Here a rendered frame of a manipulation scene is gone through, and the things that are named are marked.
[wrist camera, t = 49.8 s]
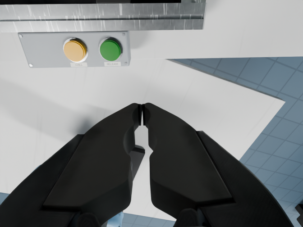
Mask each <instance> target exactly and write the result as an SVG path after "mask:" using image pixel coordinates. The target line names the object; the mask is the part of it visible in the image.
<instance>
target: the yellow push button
mask: <svg viewBox="0 0 303 227"><path fill-rule="evenodd" d="M64 53H65V55H66V57H67V58H68V59H69V60H71V61H74V62H79V61H81V60H82V59H83V58H84V57H85V55H86V50H85V47H84V45H83V44H82V43H81V42H79V41H76V40H71V41H68V42H67V43H66V44H65V45H64Z"/></svg>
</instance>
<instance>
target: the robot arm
mask: <svg viewBox="0 0 303 227"><path fill-rule="evenodd" d="M142 116H143V125H144V126H146V128H147V129H148V145H149V147H150V148H151V149H152V150H153V152H152V153H151V155H150V157H149V168H150V191H151V202H152V204H153V205H154V206H155V207H156V208H157V209H159V210H161V211H163V212H165V213H166V214H168V215H170V216H172V217H174V218H175V219H176V222H175V224H174V226H173V227H294V226H293V224H292V222H291V221H290V219H289V217H288V216H287V214H286V213H285V211H284V210H283V208H282V207H281V205H280V204H279V203H278V201H277V200H276V199H275V197H274V196H273V195H272V194H271V192H270V191H269V190H268V189H267V188H266V186H265V185H264V184H263V183H262V182H261V181H260V180H259V179H258V178H257V177H256V176H255V175H254V174H253V173H252V172H251V171H250V170H249V169H248V168H247V167H246V166H245V165H243V164H242V163H241V162H240V161H238V160H237V159H236V158H235V157H234V156H233V155H232V154H230V153H229V152H228V151H227V150H225V149H224V148H223V147H222V146H221V145H219V144H218V143H217V142H216V141H214V140H213V139H212V138H211V137H210V136H208V135H207V134H206V133H205V132H204V131H196V130H195V129H194V128H193V127H192V126H190V125H189V124H188V123H186V122H185V121H184V120H182V119H181V118H179V117H177V116H176V115H174V114H172V113H170V112H168V111H166V110H164V109H162V108H160V107H158V106H156V105H154V104H152V103H145V104H137V103H132V104H130V105H128V106H126V107H124V108H122V109H120V110H119V111H117V112H115V113H113V114H111V115H109V116H108V117H106V118H104V119H103V120H101V121H100V122H98V123H97V124H95V125H94V126H93V127H92V128H90V129H89V130H88V131H87V132H86V133H85V134H77V135H76V136H75V137H74V138H73V139H71V140H70V141H69V142H68V143H67V144H65V145H64V146H63V147H62V148H60V149H59V150H58V151H57V152H56V153H54V154H53V155H52V156H51V157H50V158H49V159H48V160H46V161H45V162H44V163H43V164H41V165H39V166H38V167H36V168H35V169H34V170H33V171H32V172H31V174H30V175H28V176H27V177H26V178H25V179H24V180H23V181H22V182H21V183H20V184H19V185H18V186H17V187H16V188H15V189H14V190H13V191H12V192H11V193H10V194H9V195H8V196H7V198H6V199H5V200H4V201H3V202H2V204H1V205H0V227H121V225H122V219H123V217H124V213H123V211H124V210H125V209H127V208H128V207H129V205H130V203H131V198H132V188H133V177H132V169H133V164H132V160H131V158H130V155H129V153H130V152H131V150H132V149H133V148H134V147H135V133H134V132H135V130H136V129H137V128H138V127H139V126H141V122H142Z"/></svg>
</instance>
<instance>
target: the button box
mask: <svg viewBox="0 0 303 227"><path fill-rule="evenodd" d="M18 37H19V40H20V42H21V45H22V48H23V51H24V54H25V57H26V59H27V62H28V65H29V67H30V68H72V67H119V66H129V65H130V60H131V50H130V37H129V31H88V32H18ZM71 40H76V41H79V42H81V43H82V44H83V45H84V47H85V50H86V55H85V57H84V58H83V59H82V60H81V61H79V62H74V61H71V60H69V59H68V58H67V57H66V55H65V53H64V45H65V44H66V43H67V42H68V41H71ZM106 40H114V41H116V42H117V43H118V44H119V46H120V48H121V53H120V56H119V58H118V59H117V60H115V61H108V60H106V59H104V58H103V57H102V55H101V53H100V46H101V44H102V43H103V42H104V41H106Z"/></svg>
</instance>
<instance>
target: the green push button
mask: <svg viewBox="0 0 303 227"><path fill-rule="evenodd" d="M100 53H101V55H102V57H103V58H104V59H106V60H108V61H115V60H117V59H118V58H119V56H120V53H121V48H120V46H119V44H118V43H117V42H116V41H114V40H106V41H104V42H103V43H102V44H101V46H100Z"/></svg>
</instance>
